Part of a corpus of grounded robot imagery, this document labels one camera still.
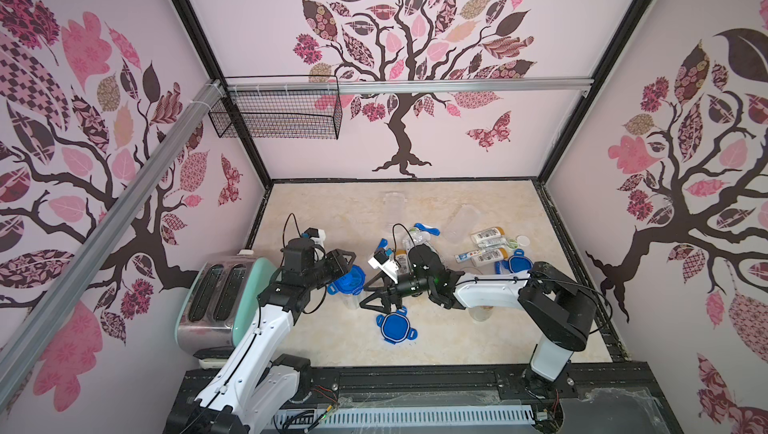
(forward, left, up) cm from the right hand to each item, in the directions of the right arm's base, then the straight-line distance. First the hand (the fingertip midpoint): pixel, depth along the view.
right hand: (361, 296), depth 75 cm
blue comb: (+25, -5, -14) cm, 29 cm away
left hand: (+9, +3, +1) cm, 9 cm away
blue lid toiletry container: (+3, +3, -1) cm, 5 cm away
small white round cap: (+25, -54, -14) cm, 61 cm away
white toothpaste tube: (+19, -33, -14) cm, 41 cm away
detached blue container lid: (+16, -49, -14) cm, 53 cm away
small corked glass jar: (-1, -33, -11) cm, 34 cm away
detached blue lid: (-3, -9, -15) cm, 17 cm away
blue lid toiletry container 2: (+43, -9, -14) cm, 46 cm away
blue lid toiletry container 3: (+32, -33, -14) cm, 48 cm away
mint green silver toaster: (-4, +34, +4) cm, 34 cm away
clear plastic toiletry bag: (+26, -16, -12) cm, 33 cm away
